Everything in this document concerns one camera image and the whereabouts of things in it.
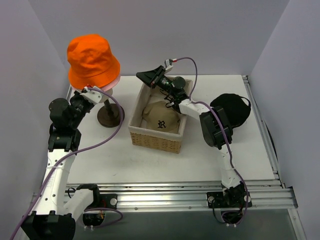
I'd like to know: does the beige cap with R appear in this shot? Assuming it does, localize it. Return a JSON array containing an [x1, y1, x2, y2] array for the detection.
[[142, 101, 180, 134]]

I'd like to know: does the pink hat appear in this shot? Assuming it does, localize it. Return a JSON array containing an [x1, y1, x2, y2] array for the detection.
[[101, 74, 121, 92]]

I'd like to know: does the orange hat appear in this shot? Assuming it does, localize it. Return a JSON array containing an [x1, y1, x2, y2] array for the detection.
[[67, 34, 121, 90]]

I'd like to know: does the black cap with R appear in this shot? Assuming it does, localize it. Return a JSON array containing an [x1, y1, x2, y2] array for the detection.
[[210, 93, 251, 130]]

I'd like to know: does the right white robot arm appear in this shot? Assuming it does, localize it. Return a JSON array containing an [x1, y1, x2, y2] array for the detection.
[[136, 65, 247, 207]]

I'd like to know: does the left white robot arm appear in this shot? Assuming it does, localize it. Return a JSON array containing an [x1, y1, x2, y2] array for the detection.
[[21, 88, 103, 240]]

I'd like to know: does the cream mannequin head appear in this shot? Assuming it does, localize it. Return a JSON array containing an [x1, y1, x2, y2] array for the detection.
[[98, 88, 113, 104]]

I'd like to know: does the dark round mannequin stand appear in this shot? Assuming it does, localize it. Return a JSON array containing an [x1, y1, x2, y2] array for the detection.
[[97, 100, 121, 128]]

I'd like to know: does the wicker basket with liner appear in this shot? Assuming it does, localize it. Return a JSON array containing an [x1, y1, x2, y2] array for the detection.
[[128, 84, 188, 154]]

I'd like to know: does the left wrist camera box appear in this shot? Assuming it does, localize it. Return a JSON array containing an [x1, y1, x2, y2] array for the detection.
[[80, 86, 104, 105]]

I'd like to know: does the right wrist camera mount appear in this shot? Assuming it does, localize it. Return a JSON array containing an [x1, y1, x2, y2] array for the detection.
[[164, 58, 177, 73]]

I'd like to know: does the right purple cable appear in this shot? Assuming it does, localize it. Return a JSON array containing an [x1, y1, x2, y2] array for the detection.
[[173, 56, 251, 226]]

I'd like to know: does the purple cable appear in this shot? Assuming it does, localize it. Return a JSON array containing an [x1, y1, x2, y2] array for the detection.
[[173, 56, 251, 226], [7, 86, 125, 240]]

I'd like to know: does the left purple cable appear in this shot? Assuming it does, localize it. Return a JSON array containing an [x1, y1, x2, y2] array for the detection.
[[7, 86, 125, 240]]

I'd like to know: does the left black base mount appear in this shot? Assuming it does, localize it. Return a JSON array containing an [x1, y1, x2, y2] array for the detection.
[[82, 193, 118, 227]]

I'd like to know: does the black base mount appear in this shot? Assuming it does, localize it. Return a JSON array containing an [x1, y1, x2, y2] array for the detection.
[[82, 193, 118, 227], [206, 185, 253, 227]]

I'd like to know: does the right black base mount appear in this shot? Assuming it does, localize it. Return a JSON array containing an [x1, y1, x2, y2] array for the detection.
[[206, 185, 253, 227]]

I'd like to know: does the aluminium rail frame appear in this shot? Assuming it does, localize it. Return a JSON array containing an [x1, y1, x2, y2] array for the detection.
[[64, 75, 306, 240]]

